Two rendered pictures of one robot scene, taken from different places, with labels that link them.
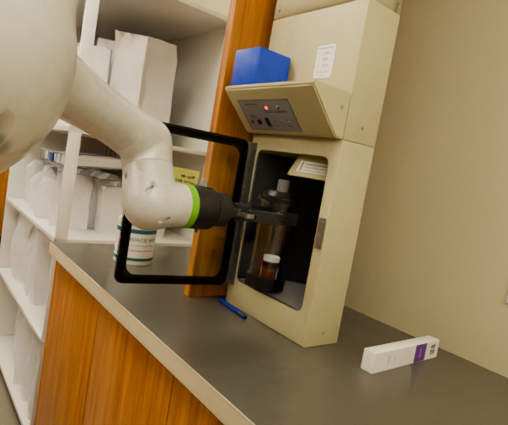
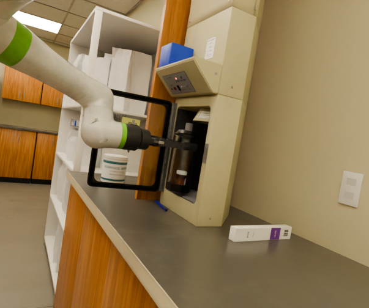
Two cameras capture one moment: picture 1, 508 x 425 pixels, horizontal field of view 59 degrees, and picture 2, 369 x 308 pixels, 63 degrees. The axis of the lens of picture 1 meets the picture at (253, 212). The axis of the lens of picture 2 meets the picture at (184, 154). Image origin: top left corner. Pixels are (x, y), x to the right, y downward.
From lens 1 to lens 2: 0.26 m
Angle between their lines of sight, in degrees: 9
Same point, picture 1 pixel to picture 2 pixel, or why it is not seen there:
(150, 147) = (96, 99)
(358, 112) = (228, 77)
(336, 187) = (215, 124)
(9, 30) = not seen: outside the picture
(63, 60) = not seen: outside the picture
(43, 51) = not seen: outside the picture
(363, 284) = (254, 196)
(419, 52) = (286, 44)
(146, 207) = (91, 133)
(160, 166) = (102, 110)
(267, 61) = (177, 51)
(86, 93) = (48, 63)
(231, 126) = (163, 94)
